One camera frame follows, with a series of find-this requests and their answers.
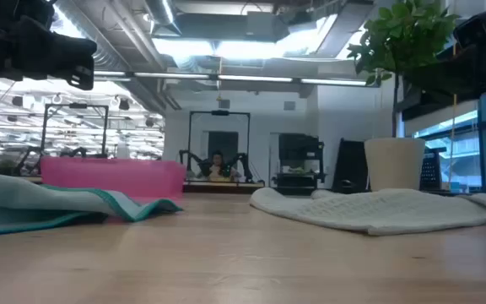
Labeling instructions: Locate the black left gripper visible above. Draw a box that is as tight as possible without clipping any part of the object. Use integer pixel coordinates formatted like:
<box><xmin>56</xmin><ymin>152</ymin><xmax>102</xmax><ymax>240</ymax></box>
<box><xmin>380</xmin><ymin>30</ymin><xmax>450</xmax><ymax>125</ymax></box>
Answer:
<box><xmin>0</xmin><ymin>14</ymin><xmax>99</xmax><ymax>92</ymax></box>

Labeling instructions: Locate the teal microfiber towel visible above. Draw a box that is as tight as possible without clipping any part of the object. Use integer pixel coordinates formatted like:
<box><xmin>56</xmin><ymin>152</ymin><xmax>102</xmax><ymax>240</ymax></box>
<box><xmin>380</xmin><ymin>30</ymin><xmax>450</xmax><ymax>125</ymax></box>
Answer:
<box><xmin>0</xmin><ymin>171</ymin><xmax>184</xmax><ymax>238</ymax></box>

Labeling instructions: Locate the grey waffle microfiber towel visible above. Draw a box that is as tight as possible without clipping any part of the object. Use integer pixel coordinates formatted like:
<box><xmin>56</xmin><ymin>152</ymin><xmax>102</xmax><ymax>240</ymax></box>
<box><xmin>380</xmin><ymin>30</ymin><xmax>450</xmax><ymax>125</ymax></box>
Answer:
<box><xmin>249</xmin><ymin>187</ymin><xmax>486</xmax><ymax>236</ymax></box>

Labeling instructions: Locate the pink plastic basket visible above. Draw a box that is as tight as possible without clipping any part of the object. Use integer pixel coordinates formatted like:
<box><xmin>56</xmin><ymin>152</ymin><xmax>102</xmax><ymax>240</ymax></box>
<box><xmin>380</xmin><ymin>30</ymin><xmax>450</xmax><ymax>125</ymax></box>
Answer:
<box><xmin>40</xmin><ymin>155</ymin><xmax>187</xmax><ymax>200</ymax></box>

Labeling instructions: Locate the green leafy plant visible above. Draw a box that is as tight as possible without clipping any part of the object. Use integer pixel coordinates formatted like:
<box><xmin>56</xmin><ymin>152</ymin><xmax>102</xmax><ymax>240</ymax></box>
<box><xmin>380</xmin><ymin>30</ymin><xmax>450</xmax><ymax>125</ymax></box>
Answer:
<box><xmin>346</xmin><ymin>0</ymin><xmax>463</xmax><ymax>138</ymax></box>

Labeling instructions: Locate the black perforated bin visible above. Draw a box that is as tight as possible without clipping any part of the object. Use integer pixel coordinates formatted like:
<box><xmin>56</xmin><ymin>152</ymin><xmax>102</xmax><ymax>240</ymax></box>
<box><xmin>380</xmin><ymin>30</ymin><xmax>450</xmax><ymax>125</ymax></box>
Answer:
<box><xmin>418</xmin><ymin>147</ymin><xmax>447</xmax><ymax>192</ymax></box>

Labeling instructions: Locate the white plant pot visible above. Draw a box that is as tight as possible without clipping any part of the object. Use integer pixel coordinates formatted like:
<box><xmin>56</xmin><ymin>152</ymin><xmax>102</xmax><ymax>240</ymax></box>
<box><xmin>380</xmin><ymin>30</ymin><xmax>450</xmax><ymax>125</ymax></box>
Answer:
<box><xmin>363</xmin><ymin>137</ymin><xmax>427</xmax><ymax>193</ymax></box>

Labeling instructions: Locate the black robot station with table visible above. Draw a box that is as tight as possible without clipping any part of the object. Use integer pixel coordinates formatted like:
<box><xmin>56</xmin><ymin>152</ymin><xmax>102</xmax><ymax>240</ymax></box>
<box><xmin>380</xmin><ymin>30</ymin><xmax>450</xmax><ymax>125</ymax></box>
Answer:
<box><xmin>178</xmin><ymin>110</ymin><xmax>266</xmax><ymax>194</ymax></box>

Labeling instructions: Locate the black chair back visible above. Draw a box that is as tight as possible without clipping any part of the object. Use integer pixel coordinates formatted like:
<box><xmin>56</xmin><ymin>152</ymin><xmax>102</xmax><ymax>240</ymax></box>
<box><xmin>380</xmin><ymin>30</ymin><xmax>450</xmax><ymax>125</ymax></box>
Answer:
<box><xmin>332</xmin><ymin>138</ymin><xmax>371</xmax><ymax>194</ymax></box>

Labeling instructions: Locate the long ceiling strip light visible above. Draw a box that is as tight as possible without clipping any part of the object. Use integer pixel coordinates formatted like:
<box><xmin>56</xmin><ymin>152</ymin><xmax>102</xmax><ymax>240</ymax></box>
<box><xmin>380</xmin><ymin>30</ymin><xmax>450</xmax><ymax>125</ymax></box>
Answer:
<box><xmin>93</xmin><ymin>70</ymin><xmax>369</xmax><ymax>87</ymax></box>

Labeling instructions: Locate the person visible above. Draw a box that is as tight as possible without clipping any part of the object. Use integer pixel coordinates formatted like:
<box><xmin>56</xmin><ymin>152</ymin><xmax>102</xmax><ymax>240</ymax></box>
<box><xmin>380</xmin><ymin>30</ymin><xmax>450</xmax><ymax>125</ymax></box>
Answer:
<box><xmin>202</xmin><ymin>150</ymin><xmax>243</xmax><ymax>182</ymax></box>

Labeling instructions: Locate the black equipment cart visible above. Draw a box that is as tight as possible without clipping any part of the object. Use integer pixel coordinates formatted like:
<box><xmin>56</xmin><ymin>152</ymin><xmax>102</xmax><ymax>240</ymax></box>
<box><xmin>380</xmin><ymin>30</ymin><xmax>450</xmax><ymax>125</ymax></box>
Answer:
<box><xmin>271</xmin><ymin>133</ymin><xmax>327</xmax><ymax>196</ymax></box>

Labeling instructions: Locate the yellow hanging power cord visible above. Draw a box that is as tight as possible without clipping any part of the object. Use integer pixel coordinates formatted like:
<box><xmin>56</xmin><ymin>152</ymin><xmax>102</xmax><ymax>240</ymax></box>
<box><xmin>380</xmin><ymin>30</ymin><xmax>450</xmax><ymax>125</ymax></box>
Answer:
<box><xmin>448</xmin><ymin>41</ymin><xmax>458</xmax><ymax>189</ymax></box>

